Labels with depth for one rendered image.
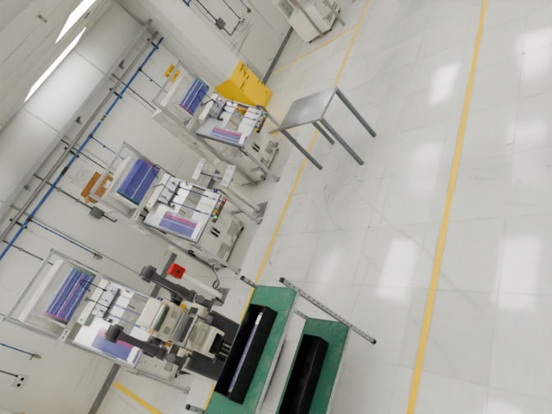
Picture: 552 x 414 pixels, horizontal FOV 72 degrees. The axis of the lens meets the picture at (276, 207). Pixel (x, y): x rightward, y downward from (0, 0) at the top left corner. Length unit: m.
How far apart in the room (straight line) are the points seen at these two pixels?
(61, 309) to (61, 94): 3.23
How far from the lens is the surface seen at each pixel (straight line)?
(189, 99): 5.43
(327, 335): 3.04
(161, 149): 6.74
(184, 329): 3.18
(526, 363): 2.79
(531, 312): 2.88
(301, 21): 8.08
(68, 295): 4.54
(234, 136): 5.25
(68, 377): 6.29
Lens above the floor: 2.59
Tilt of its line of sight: 31 degrees down
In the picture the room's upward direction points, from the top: 51 degrees counter-clockwise
